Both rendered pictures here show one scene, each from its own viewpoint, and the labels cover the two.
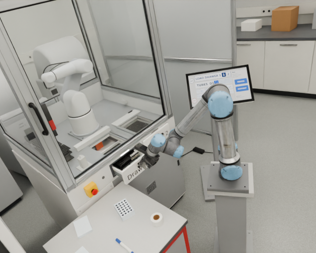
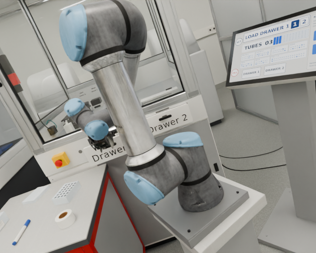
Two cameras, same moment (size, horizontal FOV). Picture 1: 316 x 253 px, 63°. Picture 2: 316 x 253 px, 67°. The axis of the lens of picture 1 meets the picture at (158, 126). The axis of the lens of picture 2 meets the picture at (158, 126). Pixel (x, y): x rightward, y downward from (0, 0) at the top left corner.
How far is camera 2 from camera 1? 1.29 m
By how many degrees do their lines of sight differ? 41
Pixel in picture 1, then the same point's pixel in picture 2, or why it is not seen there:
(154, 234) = (48, 235)
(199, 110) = not seen: hidden behind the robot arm
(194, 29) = not seen: outside the picture
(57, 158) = (18, 115)
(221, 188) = (159, 215)
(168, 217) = (80, 223)
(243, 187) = (185, 230)
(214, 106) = (62, 36)
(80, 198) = (51, 165)
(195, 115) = not seen: hidden behind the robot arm
